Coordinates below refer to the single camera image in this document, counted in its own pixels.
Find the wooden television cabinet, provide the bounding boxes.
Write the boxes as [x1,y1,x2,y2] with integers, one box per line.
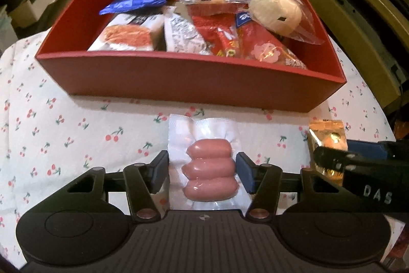
[243,0,409,107]

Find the round pale pastry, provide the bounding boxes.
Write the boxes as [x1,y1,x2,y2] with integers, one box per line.
[240,0,326,46]

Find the small red snack packet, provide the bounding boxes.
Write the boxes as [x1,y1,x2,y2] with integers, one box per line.
[191,12,243,58]

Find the dark blue snack packet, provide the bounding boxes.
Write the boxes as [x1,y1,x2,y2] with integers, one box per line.
[99,0,168,15]

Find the white spicy snack packet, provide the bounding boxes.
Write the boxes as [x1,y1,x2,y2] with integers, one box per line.
[87,13,164,52]

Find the vacuum pack of sausages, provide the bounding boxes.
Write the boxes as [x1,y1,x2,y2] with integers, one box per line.
[167,114,240,210]

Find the orange packet with blue label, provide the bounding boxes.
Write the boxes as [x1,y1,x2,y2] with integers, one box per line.
[235,11,309,70]

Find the red cardboard box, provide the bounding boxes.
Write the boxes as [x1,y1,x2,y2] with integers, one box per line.
[35,0,347,114]

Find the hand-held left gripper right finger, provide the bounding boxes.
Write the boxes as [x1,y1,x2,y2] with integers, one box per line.
[236,153,344,222]

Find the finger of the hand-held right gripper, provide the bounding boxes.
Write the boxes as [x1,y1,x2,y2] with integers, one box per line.
[347,139,409,162]
[312,146,355,179]

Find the green and white wafer packet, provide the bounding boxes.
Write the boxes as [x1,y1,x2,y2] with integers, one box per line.
[164,6,213,55]

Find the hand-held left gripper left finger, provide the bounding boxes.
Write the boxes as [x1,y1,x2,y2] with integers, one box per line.
[65,150,170,223]

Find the small gold packet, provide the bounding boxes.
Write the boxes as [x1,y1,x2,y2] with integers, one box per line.
[308,120,348,165]

